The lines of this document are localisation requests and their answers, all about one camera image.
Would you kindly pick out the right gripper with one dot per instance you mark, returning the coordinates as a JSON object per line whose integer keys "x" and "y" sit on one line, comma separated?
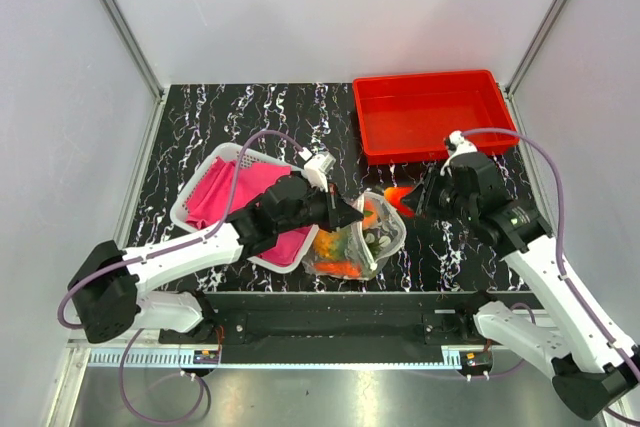
{"x": 430, "y": 208}

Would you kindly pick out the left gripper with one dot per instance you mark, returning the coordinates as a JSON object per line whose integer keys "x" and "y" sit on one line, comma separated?
{"x": 338, "y": 212}

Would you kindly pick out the red fake pepper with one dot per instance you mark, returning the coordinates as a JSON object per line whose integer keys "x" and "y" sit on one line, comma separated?
{"x": 395, "y": 195}

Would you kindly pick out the polka dot zip bag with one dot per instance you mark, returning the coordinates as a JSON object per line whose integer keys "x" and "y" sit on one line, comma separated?
{"x": 378, "y": 237}

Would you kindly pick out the fake carrot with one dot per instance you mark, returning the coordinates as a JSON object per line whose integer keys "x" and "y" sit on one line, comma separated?
{"x": 340, "y": 269}

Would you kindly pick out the fake pineapple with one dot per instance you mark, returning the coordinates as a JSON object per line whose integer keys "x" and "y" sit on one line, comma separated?
{"x": 332, "y": 245}

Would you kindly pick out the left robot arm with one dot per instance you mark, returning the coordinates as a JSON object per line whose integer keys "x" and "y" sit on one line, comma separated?
{"x": 116, "y": 289}

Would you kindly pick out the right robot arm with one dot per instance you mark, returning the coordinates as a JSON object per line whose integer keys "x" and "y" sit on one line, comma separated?
{"x": 589, "y": 359}

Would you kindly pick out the red plastic bin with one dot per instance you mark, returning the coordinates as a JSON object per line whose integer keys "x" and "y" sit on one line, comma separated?
{"x": 406, "y": 118}

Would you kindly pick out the white plastic basket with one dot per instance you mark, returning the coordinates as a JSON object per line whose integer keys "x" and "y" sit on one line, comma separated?
{"x": 202, "y": 200}

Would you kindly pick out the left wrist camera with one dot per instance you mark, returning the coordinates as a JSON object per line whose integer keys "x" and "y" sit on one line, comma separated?
{"x": 316, "y": 170}

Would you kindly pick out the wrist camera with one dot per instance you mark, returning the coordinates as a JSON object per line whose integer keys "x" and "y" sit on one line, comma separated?
{"x": 316, "y": 170}
{"x": 456, "y": 144}

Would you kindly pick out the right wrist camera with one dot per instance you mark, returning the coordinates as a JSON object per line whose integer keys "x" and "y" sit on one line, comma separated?
{"x": 456, "y": 144}

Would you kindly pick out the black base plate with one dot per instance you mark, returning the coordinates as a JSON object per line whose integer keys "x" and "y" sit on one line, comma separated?
{"x": 296, "y": 329}

